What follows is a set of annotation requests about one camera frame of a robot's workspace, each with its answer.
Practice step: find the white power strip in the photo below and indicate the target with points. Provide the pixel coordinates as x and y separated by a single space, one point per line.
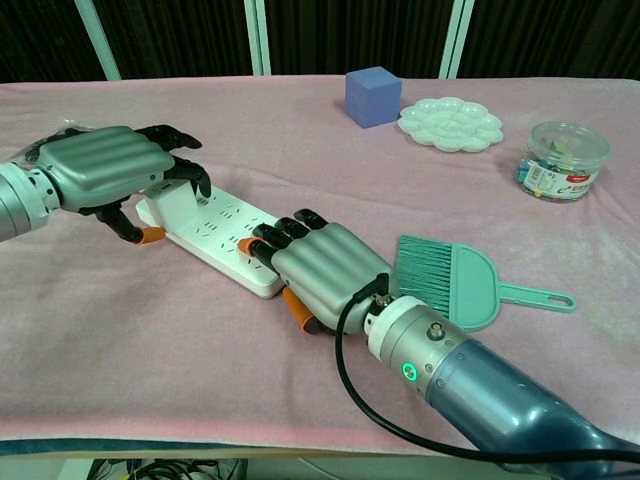
220 225

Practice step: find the pink table cloth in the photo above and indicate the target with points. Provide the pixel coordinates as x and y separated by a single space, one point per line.
175 360

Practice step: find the clear jar of coloured clips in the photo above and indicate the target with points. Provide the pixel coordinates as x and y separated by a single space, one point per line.
560 165

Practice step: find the white flower paint palette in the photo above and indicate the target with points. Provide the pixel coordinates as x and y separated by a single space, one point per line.
450 125

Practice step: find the blue foam cube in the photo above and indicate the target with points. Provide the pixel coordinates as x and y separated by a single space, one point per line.
372 97

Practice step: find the right blue grey robot arm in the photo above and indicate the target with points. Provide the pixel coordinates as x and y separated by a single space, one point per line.
475 380

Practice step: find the black gloves in plastic bag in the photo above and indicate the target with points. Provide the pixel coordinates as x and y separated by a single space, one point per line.
40 142

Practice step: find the white charger block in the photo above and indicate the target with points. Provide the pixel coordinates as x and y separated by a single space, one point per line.
175 210

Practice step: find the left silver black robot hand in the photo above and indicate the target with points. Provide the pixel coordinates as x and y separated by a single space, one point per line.
105 160

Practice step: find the left blue grey robot arm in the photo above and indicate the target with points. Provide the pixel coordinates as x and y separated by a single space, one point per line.
20 200

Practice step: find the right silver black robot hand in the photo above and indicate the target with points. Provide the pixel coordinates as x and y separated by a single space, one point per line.
325 270

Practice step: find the white frame post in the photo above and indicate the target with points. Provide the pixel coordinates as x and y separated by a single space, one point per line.
257 37
100 40
455 37

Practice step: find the black pleated curtain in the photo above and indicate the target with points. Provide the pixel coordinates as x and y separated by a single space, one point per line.
175 35

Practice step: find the teal hand brush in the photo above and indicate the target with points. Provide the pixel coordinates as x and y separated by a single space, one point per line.
470 285

